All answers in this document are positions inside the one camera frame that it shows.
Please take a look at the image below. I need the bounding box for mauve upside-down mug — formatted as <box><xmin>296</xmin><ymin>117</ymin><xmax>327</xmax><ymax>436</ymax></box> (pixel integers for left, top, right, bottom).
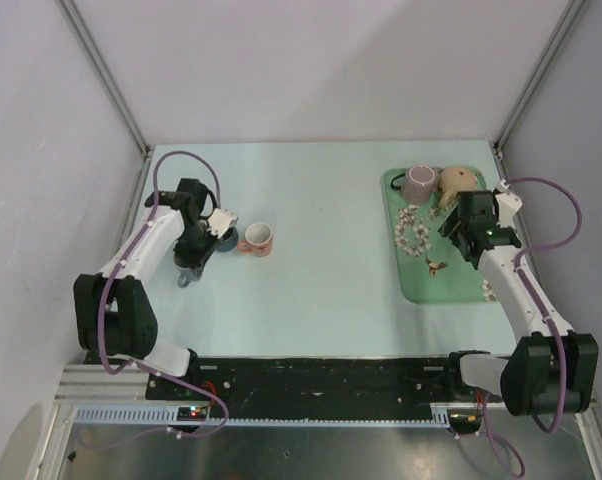
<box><xmin>400</xmin><ymin>164</ymin><xmax>438</xmax><ymax>206</ymax></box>

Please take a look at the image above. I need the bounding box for right aluminium frame post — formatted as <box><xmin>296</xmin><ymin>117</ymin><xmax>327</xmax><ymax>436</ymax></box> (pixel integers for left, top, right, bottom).
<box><xmin>492</xmin><ymin>0</ymin><xmax>590</xmax><ymax>161</ymax></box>

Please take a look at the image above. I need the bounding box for grey cable duct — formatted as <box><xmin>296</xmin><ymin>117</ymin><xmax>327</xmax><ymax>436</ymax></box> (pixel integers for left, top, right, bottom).
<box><xmin>75</xmin><ymin>405</ymin><xmax>450</xmax><ymax>428</ymax></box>

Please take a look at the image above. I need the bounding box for small blue-grey cup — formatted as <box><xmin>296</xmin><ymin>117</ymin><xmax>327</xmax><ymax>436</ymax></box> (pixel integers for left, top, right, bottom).
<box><xmin>177</xmin><ymin>269</ymin><xmax>202</xmax><ymax>289</ymax></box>

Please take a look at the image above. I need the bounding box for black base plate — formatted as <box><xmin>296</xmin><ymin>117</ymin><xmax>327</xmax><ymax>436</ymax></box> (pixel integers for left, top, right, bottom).
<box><xmin>145</xmin><ymin>357</ymin><xmax>476</xmax><ymax>422</ymax></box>

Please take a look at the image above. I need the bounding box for green floral tray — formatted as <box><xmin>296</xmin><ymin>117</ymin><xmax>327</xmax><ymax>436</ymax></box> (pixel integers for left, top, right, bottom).
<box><xmin>382</xmin><ymin>168</ymin><xmax>497</xmax><ymax>305</ymax></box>

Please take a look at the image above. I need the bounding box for salmon pink mug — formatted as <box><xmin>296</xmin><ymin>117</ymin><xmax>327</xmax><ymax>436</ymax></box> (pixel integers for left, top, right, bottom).
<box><xmin>237</xmin><ymin>222</ymin><xmax>273</xmax><ymax>257</ymax></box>

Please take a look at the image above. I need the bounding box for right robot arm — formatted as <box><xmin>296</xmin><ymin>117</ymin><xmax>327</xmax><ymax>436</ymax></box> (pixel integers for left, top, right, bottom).
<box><xmin>439</xmin><ymin>188</ymin><xmax>599</xmax><ymax>416</ymax></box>

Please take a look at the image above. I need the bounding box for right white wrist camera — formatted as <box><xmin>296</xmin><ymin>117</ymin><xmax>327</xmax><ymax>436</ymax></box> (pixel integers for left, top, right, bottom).
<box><xmin>493</xmin><ymin>180</ymin><xmax>523</xmax><ymax>227</ymax></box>

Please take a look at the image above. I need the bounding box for aluminium frame post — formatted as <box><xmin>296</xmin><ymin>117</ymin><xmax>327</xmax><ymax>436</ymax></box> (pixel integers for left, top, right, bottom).
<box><xmin>492</xmin><ymin>0</ymin><xmax>590</xmax><ymax>161</ymax></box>
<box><xmin>56</xmin><ymin>0</ymin><xmax>150</xmax><ymax>160</ymax></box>

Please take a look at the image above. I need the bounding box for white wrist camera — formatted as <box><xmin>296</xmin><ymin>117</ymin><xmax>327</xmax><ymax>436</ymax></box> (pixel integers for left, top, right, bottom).
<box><xmin>493</xmin><ymin>180</ymin><xmax>523</xmax><ymax>227</ymax></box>
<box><xmin>206</xmin><ymin>208</ymin><xmax>238</xmax><ymax>238</ymax></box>

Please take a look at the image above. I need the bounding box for left aluminium frame post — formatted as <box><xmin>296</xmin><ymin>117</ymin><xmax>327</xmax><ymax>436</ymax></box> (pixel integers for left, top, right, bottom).
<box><xmin>56</xmin><ymin>0</ymin><xmax>150</xmax><ymax>160</ymax></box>

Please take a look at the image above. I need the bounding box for blue mug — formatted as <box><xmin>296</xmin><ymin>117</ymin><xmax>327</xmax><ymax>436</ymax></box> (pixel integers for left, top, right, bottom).
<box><xmin>216</xmin><ymin>227</ymin><xmax>239</xmax><ymax>253</ymax></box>

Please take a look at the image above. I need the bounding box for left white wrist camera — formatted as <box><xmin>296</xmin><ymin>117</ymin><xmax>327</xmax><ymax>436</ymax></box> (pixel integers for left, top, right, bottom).
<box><xmin>206</xmin><ymin>208</ymin><xmax>238</xmax><ymax>238</ymax></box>

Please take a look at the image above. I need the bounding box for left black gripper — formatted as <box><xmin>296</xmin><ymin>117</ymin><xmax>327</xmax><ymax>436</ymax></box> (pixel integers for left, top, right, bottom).
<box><xmin>173</xmin><ymin>223</ymin><xmax>223</xmax><ymax>277</ymax></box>

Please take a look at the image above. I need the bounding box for tan ceramic teapot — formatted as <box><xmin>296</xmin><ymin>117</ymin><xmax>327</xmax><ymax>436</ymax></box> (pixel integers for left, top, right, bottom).
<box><xmin>438</xmin><ymin>166</ymin><xmax>478</xmax><ymax>209</ymax></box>

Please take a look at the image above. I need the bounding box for small circuit board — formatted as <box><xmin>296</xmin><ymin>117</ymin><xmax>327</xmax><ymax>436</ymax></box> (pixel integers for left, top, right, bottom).
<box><xmin>177</xmin><ymin>406</ymin><xmax>209</xmax><ymax>422</ymax></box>

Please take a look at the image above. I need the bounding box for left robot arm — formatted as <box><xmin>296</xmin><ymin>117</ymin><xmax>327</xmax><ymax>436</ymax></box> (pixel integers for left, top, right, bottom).
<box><xmin>73</xmin><ymin>178</ymin><xmax>238</xmax><ymax>399</ymax></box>

